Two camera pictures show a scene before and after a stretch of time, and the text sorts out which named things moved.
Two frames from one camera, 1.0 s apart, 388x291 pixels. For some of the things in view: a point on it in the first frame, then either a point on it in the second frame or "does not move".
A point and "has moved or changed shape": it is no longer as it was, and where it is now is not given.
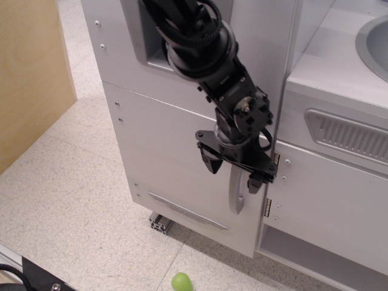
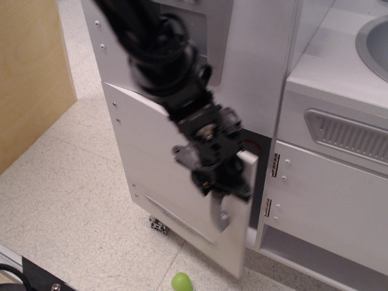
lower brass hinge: [267, 207] does not move
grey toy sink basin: [371, 46] does not move
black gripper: [248, 156] to [212, 152]
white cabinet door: [165, 174] has moved or changed shape
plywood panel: [36, 80] does not move
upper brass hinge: [276, 158] does not move
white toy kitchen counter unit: [326, 211] does not move
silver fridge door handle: [236, 189] has moved or changed shape
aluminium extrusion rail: [9, 257] does not move
